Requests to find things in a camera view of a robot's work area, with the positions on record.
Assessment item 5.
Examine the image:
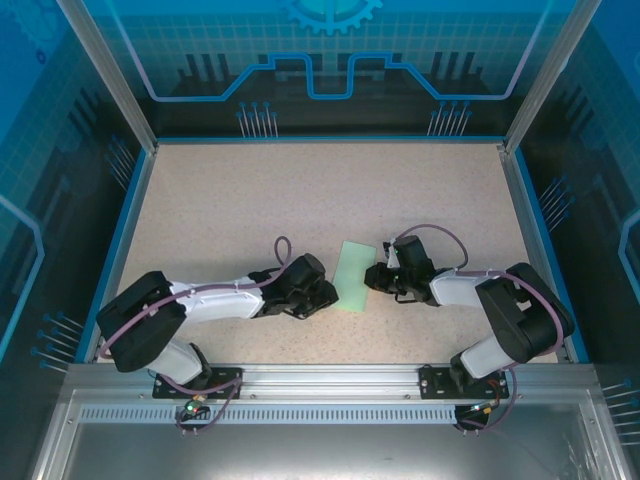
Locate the blue edged aluminium side rail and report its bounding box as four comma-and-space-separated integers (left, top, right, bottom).
73, 144, 160, 365
498, 142, 591, 365

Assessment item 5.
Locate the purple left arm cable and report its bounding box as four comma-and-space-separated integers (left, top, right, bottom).
98, 235, 296, 437

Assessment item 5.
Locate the light green cloth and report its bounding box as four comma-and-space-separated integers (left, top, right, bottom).
332, 239, 378, 314

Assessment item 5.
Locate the steel tray plate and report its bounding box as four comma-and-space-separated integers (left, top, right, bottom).
29, 388, 631, 480

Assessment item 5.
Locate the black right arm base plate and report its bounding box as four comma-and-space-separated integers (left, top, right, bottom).
418, 364, 507, 400

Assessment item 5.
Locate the aluminium table edge rail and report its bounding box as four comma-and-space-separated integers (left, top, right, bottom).
152, 135, 506, 147

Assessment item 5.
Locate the slotted metal cable duct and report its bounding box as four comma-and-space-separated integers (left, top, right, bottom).
79, 405, 464, 426

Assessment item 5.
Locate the aluminium frame post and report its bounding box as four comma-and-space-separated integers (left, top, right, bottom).
53, 0, 160, 154
501, 0, 605, 154

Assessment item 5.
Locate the cable connector with green light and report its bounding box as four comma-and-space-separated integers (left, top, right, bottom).
467, 399, 503, 417
183, 393, 209, 417

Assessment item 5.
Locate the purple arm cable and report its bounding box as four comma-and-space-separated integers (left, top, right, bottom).
394, 223, 561, 436
98, 235, 296, 437

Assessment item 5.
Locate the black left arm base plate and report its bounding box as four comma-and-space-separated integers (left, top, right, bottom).
152, 366, 245, 400

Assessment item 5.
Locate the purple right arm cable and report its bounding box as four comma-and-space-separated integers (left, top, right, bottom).
394, 223, 561, 436

